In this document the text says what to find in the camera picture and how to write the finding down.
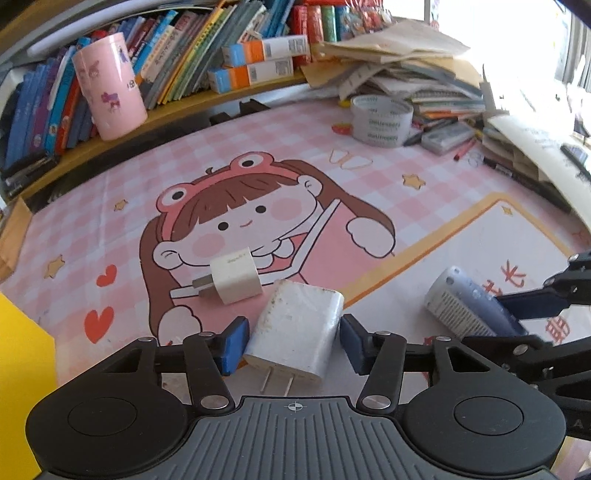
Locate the grey pencil box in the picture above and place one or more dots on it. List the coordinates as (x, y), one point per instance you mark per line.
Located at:
(445, 137)

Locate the black marker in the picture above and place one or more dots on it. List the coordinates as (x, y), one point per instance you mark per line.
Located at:
(521, 177)

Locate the pile of papers and books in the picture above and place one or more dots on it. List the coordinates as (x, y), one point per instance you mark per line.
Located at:
(406, 69)

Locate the orange white carton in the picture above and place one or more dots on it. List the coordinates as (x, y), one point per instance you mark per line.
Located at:
(254, 74)
(272, 48)

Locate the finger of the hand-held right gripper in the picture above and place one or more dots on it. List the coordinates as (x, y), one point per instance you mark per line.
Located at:
(524, 354)
(531, 304)

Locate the small white charger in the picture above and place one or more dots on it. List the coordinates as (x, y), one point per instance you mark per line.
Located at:
(235, 277)

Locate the red pen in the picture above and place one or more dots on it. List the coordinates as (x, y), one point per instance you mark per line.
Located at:
(464, 150)

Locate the blue white tube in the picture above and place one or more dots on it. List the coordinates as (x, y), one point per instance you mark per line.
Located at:
(461, 295)

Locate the white wooden bookshelf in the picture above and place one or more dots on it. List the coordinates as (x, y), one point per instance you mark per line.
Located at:
(184, 110)

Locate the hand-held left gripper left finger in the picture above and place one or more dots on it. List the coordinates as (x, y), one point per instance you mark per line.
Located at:
(234, 344)

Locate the red book box set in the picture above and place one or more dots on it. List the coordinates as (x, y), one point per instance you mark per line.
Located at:
(332, 18)

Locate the grey tape roll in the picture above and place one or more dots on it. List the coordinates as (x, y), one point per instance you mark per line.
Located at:
(381, 122)

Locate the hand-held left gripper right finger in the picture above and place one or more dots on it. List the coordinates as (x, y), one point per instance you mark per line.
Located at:
(354, 344)

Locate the yellow cardboard box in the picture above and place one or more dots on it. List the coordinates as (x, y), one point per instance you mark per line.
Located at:
(23, 369)

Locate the row of leaning books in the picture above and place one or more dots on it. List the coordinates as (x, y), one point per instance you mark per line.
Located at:
(175, 50)

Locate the large white charger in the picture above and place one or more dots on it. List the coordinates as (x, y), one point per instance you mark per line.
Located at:
(295, 327)

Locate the pink checked desktop cloth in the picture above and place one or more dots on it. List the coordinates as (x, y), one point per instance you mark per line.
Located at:
(438, 203)

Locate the dark flat device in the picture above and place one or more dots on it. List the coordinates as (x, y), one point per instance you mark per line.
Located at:
(576, 159)

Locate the pink cartoon cup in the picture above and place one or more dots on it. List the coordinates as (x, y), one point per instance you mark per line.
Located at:
(113, 87)

